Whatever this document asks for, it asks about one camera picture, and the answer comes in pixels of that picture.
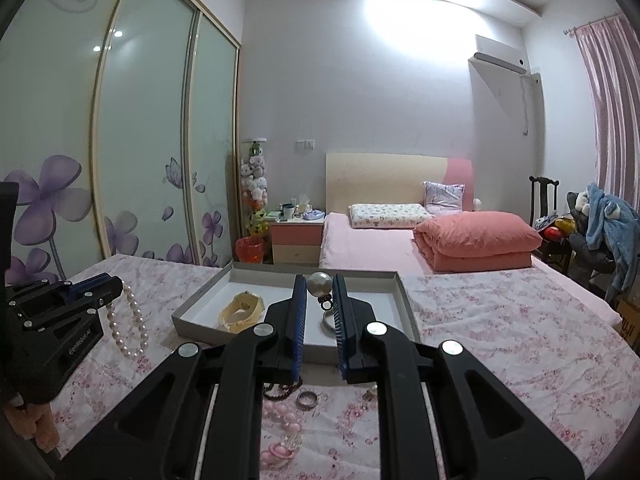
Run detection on purple floral pillow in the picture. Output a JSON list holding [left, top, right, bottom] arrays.
[[422, 181, 466, 210]]

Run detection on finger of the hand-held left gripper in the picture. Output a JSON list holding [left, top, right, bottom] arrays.
[[6, 272, 115, 307], [15, 280, 125, 335]]

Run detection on red trash bin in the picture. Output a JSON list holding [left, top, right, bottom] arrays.
[[235, 236, 266, 265]]

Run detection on pink translucent trinket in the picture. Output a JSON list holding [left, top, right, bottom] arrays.
[[265, 433, 304, 467]]

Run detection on blue fleece robe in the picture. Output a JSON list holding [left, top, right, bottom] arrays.
[[584, 183, 640, 292]]

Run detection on dark bead bracelet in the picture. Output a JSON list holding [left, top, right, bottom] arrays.
[[262, 381, 305, 402]]

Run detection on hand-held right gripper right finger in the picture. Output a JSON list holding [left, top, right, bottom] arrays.
[[332, 274, 586, 480]]

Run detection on white patterned pillow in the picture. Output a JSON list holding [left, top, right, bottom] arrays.
[[348, 203, 434, 231]]

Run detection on dark wooden chair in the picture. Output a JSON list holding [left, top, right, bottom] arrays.
[[529, 176, 572, 274]]

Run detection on white air conditioner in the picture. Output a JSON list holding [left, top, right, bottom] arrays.
[[473, 35, 529, 72]]

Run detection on grey chair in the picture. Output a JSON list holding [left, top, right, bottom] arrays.
[[565, 192, 627, 287]]

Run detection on small pearl earring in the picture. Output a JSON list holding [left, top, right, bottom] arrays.
[[306, 271, 342, 335]]

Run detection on grey shallow tray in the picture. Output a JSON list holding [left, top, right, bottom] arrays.
[[171, 261, 422, 353]]

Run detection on white pearl necklace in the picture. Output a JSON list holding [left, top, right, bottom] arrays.
[[105, 284, 150, 360]]

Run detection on person's left hand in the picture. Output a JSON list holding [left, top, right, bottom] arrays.
[[0, 400, 58, 453]]

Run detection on colourful toys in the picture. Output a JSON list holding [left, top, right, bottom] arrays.
[[536, 214, 577, 242]]

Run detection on curtain rod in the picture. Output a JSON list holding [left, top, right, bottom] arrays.
[[562, 12, 627, 37]]

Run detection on cream and pink headboard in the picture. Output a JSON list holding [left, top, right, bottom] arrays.
[[325, 152, 475, 214]]

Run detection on folded pink quilt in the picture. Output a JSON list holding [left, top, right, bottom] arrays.
[[412, 211, 544, 275]]

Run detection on air conditioner pipe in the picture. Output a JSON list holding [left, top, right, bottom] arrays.
[[519, 72, 533, 137]]

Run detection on stack of plush toys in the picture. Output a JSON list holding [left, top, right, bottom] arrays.
[[238, 138, 271, 237]]

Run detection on pink bead bracelet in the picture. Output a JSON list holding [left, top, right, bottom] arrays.
[[261, 400, 305, 434]]

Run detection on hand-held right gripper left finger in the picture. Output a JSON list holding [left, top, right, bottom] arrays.
[[55, 274, 307, 480]]

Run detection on pink and cream nightstand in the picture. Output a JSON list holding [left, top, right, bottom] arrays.
[[269, 216, 325, 267]]

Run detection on pink curtain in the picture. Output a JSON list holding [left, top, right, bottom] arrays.
[[575, 12, 640, 202]]

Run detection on pink floral bed sheet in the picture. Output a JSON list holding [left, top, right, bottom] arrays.
[[0, 254, 640, 480]]

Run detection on cardboard box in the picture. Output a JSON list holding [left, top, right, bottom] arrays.
[[614, 294, 640, 352]]

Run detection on flower printed sliding wardrobe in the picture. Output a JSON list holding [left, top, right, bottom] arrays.
[[0, 0, 242, 286]]

